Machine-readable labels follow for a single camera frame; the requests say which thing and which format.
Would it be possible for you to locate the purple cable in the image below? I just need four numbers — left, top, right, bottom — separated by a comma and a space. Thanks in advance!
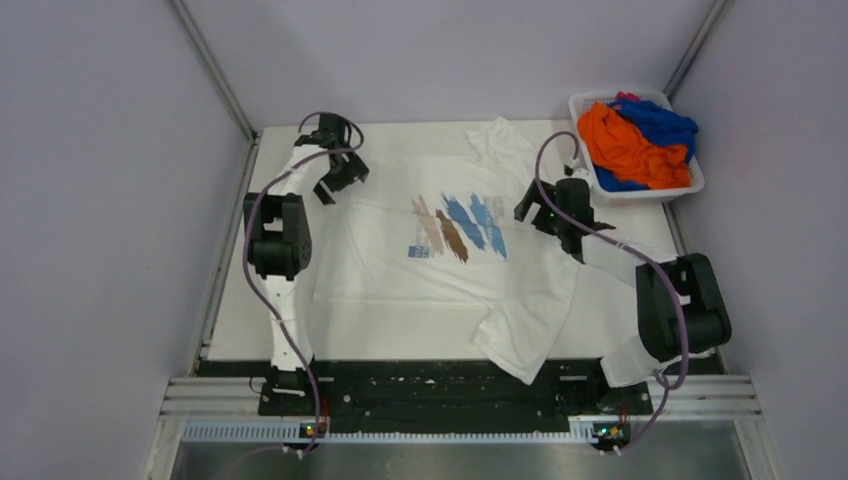
533, 131, 692, 455
241, 111, 366, 455

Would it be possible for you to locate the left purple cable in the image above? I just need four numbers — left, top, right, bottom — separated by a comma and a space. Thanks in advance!
241, 111, 366, 455

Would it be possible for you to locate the left corner metal post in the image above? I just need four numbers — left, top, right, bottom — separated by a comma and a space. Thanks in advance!
165, 0, 258, 143

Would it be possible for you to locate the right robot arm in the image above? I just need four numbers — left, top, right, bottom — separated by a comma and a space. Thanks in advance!
514, 177, 732, 412

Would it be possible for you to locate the corner metal post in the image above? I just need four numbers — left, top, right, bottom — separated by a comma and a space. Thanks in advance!
165, 0, 258, 143
663, 0, 734, 100

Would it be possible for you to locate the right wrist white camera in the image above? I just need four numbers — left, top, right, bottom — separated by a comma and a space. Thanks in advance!
563, 164, 593, 183

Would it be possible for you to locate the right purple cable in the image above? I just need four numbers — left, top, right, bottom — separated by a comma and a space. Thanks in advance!
533, 131, 692, 455

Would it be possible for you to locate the white printed t-shirt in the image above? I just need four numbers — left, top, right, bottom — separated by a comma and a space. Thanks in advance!
313, 118, 578, 384

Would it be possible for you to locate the orange t-shirt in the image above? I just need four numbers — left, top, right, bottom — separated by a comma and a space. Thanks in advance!
577, 102, 691, 190

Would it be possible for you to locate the blue t-shirt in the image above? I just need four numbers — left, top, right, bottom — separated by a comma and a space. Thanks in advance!
595, 100, 699, 191

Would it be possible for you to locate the right corner metal post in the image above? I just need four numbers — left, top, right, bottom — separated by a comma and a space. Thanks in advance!
663, 0, 734, 100

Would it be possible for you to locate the pink t-shirt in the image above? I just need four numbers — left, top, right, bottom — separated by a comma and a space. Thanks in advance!
616, 91, 641, 102

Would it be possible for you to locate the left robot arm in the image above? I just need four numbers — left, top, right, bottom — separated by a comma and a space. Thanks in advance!
241, 111, 369, 414

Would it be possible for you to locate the white plastic basket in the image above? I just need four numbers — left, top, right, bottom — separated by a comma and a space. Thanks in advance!
568, 90, 705, 206

